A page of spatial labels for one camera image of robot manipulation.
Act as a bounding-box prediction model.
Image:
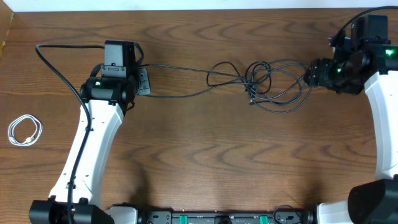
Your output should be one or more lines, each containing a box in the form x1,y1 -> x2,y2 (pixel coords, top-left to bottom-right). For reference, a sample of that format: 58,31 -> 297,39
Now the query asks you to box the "black USB cable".
138,58 -> 313,114

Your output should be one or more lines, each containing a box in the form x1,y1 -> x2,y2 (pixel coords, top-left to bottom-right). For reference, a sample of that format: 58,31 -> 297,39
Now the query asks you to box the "white USB cable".
7,114 -> 44,147

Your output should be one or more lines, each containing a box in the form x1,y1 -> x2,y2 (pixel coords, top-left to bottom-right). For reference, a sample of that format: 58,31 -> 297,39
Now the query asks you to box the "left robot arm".
29,40 -> 151,223

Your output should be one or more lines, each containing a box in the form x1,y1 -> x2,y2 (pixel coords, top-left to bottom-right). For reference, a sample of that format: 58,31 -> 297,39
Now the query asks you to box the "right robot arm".
302,9 -> 397,224

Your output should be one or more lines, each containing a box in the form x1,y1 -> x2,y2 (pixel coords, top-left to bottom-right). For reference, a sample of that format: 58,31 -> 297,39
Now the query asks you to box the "cardboard box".
0,0 -> 14,56

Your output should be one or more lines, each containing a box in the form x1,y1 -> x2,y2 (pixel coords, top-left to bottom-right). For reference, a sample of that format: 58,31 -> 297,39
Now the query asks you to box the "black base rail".
105,210 -> 318,224

